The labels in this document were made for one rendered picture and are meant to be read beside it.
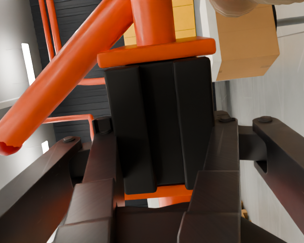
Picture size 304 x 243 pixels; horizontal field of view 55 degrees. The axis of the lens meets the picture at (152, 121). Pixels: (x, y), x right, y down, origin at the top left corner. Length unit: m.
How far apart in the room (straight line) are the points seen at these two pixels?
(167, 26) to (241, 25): 1.83
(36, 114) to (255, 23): 1.87
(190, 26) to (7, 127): 7.24
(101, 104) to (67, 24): 3.07
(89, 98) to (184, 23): 5.19
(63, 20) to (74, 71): 11.25
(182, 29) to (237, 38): 5.49
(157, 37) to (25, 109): 0.10
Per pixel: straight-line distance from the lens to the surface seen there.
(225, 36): 1.94
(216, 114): 0.18
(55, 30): 8.29
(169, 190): 0.17
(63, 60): 0.19
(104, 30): 0.18
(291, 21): 2.28
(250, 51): 1.93
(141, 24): 0.16
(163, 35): 0.16
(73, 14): 11.30
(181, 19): 7.42
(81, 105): 11.29
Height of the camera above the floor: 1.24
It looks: 6 degrees up
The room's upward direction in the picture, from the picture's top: 96 degrees counter-clockwise
